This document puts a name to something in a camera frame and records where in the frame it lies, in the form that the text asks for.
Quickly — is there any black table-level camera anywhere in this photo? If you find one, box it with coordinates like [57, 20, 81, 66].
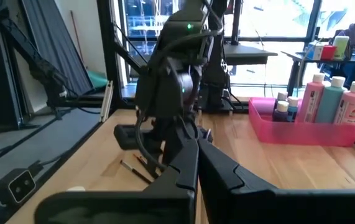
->
[0, 167, 37, 207]

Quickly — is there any silver frame bracket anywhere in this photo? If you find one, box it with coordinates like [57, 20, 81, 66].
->
[99, 80, 114, 124]

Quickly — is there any pale green container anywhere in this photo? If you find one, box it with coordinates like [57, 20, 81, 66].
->
[332, 35, 351, 61]

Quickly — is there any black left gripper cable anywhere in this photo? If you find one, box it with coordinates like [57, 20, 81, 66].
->
[134, 108, 167, 172]

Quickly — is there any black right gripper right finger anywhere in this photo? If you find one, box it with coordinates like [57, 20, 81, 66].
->
[197, 139, 355, 224]

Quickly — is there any large teal paint bottle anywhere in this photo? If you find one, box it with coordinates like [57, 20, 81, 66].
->
[315, 76, 346, 124]

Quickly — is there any large pink paint bottle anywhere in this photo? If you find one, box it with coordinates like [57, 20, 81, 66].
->
[333, 81, 355, 125]
[295, 73, 326, 124]

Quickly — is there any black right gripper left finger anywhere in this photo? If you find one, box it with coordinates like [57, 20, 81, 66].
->
[34, 139, 199, 224]

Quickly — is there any blue white box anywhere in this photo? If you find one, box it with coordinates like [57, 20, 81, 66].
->
[307, 41, 324, 60]

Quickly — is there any red box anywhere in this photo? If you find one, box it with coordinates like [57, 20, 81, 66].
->
[321, 45, 337, 61]

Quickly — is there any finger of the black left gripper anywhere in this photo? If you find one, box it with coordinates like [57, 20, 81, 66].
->
[161, 130, 181, 166]
[180, 124, 198, 147]

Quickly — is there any pink plastic tray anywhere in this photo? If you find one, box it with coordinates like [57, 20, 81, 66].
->
[247, 96, 355, 147]

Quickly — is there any teal green sheet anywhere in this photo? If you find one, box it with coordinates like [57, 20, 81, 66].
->
[86, 70, 109, 91]

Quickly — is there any blue-grey ribbed panel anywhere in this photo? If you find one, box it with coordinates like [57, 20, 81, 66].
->
[21, 0, 94, 94]

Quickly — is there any black background desk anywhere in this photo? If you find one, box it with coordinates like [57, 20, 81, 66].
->
[281, 51, 355, 97]

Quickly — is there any small purple paint bottle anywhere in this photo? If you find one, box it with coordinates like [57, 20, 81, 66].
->
[272, 100, 290, 123]

